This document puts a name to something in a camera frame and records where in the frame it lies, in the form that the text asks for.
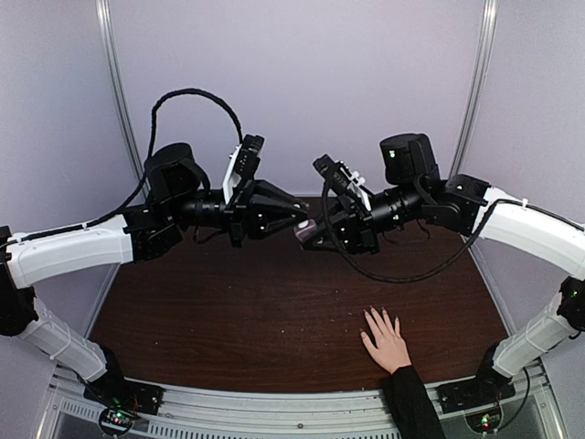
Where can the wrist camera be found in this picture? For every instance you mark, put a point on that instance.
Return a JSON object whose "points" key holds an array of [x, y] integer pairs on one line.
{"points": [[243, 164], [348, 186]]}

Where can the left green circuit board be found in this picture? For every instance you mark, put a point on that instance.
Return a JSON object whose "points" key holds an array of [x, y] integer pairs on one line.
{"points": [[116, 421]]}

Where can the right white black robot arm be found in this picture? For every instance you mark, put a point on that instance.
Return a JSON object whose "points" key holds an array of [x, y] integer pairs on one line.
{"points": [[467, 206]]}

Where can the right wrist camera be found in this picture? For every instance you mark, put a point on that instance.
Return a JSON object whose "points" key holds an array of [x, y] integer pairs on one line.
{"points": [[348, 186]]}

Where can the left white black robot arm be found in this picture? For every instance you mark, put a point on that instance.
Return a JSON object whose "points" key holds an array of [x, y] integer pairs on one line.
{"points": [[180, 198]]}

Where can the right aluminium corner post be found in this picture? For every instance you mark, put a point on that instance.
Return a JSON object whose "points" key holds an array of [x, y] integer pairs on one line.
{"points": [[481, 66]]}

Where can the right green circuit board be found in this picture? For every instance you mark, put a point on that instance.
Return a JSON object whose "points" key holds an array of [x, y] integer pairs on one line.
{"points": [[484, 422]]}

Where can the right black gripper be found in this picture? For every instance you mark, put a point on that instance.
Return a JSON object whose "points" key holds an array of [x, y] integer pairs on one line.
{"points": [[355, 224]]}

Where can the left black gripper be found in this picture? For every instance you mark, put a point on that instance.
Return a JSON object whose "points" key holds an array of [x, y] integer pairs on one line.
{"points": [[248, 214]]}

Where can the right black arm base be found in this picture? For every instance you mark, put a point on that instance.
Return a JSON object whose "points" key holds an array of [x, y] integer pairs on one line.
{"points": [[485, 387]]}

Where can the purple nail polish bottle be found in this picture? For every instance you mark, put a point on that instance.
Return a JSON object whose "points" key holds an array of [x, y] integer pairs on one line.
{"points": [[304, 235]]}

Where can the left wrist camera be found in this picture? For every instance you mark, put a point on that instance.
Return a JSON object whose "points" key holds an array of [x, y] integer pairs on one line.
{"points": [[243, 164]]}

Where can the aluminium front rail frame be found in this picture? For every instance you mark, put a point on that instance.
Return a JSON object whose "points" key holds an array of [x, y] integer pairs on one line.
{"points": [[197, 413]]}

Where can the person's bare hand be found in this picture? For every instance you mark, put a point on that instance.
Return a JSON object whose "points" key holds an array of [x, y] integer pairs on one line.
{"points": [[385, 344]]}

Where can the green circuit board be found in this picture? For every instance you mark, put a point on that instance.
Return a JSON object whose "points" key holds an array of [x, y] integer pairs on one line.
{"points": [[116, 421], [484, 422]]}

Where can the black sleeved forearm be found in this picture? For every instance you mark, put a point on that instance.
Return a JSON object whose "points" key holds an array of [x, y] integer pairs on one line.
{"points": [[409, 405]]}

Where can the aluminium corner post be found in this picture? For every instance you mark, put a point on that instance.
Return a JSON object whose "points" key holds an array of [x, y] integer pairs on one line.
{"points": [[481, 66], [104, 17]]}

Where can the left aluminium corner post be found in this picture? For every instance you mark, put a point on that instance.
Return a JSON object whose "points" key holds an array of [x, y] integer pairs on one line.
{"points": [[104, 17]]}

